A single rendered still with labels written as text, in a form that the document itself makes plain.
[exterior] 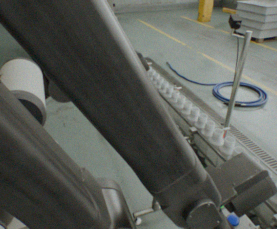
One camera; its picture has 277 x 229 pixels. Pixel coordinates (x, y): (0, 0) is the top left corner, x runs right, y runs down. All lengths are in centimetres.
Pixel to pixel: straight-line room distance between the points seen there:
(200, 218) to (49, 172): 16
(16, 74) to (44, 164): 25
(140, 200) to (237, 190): 190
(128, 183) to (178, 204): 208
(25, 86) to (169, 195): 24
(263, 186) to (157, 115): 20
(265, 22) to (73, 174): 681
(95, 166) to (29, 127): 235
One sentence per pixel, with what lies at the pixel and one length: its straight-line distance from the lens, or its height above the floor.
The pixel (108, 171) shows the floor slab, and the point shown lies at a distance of 245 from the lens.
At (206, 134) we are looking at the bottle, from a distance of 104.
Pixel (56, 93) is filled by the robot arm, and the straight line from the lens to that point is 63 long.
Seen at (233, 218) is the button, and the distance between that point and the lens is 78.
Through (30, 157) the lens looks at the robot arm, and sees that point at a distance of 18.
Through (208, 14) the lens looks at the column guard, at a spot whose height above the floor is 23.
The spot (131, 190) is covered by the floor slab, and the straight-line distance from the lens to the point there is 228.
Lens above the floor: 172
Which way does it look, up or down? 32 degrees down
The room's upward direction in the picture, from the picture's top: straight up
